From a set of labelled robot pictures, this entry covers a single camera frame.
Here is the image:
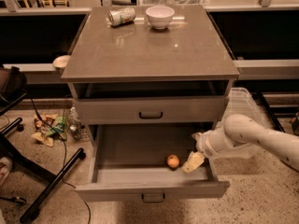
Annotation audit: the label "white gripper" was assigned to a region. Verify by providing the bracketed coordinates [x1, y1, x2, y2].
[181, 128, 227, 174]

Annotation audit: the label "orange fruit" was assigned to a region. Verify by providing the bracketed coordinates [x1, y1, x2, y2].
[167, 155, 179, 169]

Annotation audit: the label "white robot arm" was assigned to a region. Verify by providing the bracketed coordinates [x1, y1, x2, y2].
[181, 114, 299, 173]

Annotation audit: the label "closed grey upper drawer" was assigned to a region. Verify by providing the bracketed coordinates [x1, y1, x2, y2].
[74, 97, 228, 124]

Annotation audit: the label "open grey lower drawer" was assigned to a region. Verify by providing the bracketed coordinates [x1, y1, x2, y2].
[76, 123, 230, 203]

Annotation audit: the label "grey drawer cabinet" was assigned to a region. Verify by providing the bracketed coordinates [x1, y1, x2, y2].
[61, 5, 240, 203]

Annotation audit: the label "clear plastic storage bin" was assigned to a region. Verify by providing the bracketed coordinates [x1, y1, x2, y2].
[216, 88, 272, 159]

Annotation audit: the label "white bowl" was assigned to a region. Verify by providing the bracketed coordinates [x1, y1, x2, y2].
[146, 6, 175, 29]

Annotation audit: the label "black chair base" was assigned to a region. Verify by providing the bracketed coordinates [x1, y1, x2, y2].
[0, 91, 87, 224]

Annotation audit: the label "tipped soda can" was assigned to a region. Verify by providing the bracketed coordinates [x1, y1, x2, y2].
[107, 7, 135, 27]

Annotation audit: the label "snack bags on floor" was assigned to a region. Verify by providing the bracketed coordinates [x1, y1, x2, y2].
[32, 114, 67, 147]

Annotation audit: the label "dark bag on chair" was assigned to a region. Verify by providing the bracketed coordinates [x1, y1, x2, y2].
[0, 66, 27, 103]

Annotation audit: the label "wire basket on floor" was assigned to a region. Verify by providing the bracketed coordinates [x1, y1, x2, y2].
[63, 94, 88, 141]

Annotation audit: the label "black cable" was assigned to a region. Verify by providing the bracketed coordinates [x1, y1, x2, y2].
[26, 91, 92, 224]

